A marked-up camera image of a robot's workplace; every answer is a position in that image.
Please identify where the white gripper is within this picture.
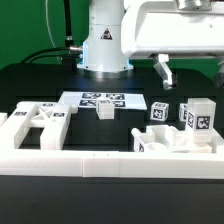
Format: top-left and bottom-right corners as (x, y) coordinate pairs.
(121, 0), (224, 90)

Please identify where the white chair seat part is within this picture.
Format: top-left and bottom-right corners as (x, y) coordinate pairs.
(131, 125), (212, 153)

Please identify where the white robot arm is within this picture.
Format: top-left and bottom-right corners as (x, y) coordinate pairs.
(78, 0), (224, 90)

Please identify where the white chair back part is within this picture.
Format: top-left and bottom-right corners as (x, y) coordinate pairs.
(0, 101), (78, 150)

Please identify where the white tag sheet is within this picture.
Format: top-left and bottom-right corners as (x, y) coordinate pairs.
(59, 91), (147, 110)

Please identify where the black cable bundle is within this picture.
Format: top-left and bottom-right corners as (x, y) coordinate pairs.
(20, 0), (84, 65)

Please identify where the white thin cable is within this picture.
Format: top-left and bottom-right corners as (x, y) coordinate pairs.
(45, 0), (63, 65)

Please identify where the white U-shaped obstacle frame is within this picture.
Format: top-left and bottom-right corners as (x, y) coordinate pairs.
(0, 112), (224, 179)

